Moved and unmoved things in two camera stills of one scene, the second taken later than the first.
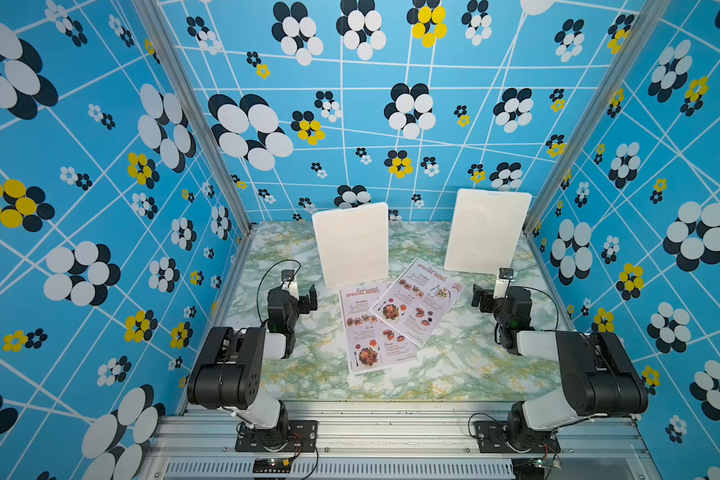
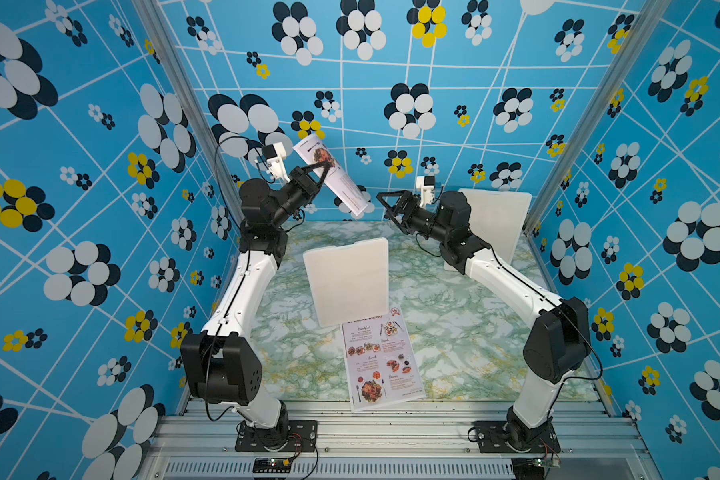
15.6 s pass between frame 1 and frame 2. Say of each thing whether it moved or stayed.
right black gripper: moved
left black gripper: moved
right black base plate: stayed
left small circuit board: stayed
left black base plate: stayed
